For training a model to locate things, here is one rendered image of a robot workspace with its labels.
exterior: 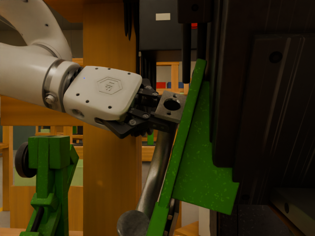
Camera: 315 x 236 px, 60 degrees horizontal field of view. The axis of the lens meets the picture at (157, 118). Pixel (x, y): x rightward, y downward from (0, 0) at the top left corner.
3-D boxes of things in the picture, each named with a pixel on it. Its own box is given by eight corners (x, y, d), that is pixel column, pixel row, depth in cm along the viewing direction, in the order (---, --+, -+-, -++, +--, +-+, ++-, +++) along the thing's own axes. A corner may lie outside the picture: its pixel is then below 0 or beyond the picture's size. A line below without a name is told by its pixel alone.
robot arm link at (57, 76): (36, 82, 39) (56, 87, 38) (66, 49, 45) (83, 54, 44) (47, 121, 45) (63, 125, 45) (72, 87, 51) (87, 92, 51)
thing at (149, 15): (221, 48, 56) (221, -26, 56) (138, 50, 57) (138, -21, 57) (214, 61, 68) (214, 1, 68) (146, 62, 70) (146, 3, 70)
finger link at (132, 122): (127, 120, 39) (172, 133, 39) (134, 105, 41) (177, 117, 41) (127, 134, 42) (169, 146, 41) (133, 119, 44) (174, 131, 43)
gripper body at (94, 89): (48, 90, 39) (123, 111, 37) (81, 51, 45) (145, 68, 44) (57, 124, 44) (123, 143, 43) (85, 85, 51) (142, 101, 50)
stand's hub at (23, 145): (23, 181, 54) (23, 143, 54) (8, 181, 54) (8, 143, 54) (43, 173, 61) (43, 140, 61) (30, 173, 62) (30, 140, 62)
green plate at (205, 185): (221, 264, 29) (273, 75, 29) (147, 240, 30) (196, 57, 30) (210, 223, 41) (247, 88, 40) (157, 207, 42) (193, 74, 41)
